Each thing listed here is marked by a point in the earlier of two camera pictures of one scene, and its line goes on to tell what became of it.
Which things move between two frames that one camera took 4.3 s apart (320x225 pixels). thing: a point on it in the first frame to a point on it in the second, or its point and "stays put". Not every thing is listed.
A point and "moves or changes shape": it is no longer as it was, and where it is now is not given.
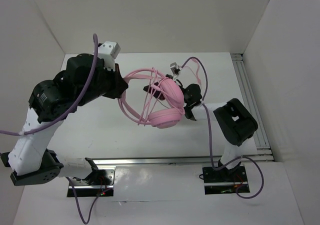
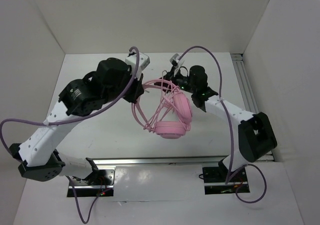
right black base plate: (224, 180) stays put
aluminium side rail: (264, 152) stays put
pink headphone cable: (169, 89) to (172, 107)
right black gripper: (156, 93) to (172, 78)
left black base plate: (99, 183) stays put
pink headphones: (152, 97) moves or changes shape
